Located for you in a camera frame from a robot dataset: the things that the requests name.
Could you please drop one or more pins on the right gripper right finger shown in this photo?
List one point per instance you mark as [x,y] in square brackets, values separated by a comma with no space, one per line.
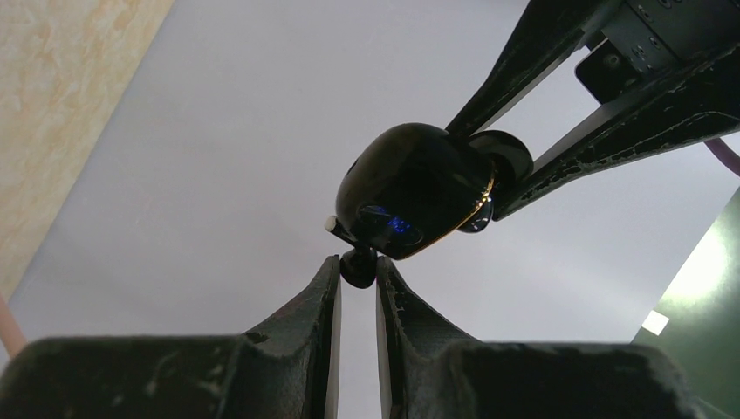
[430,368]

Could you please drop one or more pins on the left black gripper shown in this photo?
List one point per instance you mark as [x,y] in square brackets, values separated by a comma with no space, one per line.
[684,106]

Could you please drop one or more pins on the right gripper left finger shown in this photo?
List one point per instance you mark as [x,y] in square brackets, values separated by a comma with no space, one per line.
[284,367]

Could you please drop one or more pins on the black earbud charging case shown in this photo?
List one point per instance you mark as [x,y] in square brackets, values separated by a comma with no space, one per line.
[416,183]

